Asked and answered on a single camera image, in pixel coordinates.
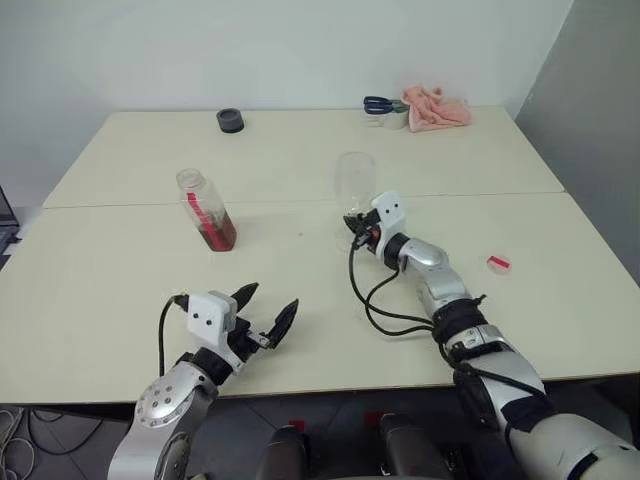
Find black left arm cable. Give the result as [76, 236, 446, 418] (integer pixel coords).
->
[157, 294, 192, 377]

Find dark rounded shape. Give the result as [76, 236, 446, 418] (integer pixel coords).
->
[378, 411, 442, 480]
[256, 424, 312, 480]

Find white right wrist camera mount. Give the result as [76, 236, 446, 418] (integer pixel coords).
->
[370, 190, 407, 264]

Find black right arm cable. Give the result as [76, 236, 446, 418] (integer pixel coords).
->
[346, 237, 442, 338]

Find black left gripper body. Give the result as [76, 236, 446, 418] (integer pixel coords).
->
[227, 316, 274, 362]

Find black floor cable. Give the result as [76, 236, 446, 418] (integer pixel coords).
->
[26, 408, 105, 457]

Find white round cup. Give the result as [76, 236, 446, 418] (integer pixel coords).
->
[378, 110, 409, 132]

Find clear wine glass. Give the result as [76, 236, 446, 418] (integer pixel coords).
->
[333, 150, 377, 252]

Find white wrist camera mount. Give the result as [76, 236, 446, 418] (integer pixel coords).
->
[370, 190, 407, 264]
[186, 290, 247, 375]

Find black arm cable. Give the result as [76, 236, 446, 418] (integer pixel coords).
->
[157, 294, 192, 377]
[346, 237, 442, 338]

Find blue handled scissors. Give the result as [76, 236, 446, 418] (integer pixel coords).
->
[362, 95, 409, 114]

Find plastic bottle with red liquid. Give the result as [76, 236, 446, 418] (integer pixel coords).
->
[174, 167, 239, 253]

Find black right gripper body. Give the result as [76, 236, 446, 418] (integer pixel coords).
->
[349, 211, 383, 252]

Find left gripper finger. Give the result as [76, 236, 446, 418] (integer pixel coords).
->
[264, 298, 301, 351]
[230, 281, 261, 318]

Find white floor cable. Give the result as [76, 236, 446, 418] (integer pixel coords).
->
[0, 406, 37, 480]

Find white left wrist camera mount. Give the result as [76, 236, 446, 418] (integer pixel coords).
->
[186, 290, 247, 375]

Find pink cloth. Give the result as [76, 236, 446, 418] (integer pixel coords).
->
[401, 84, 473, 133]

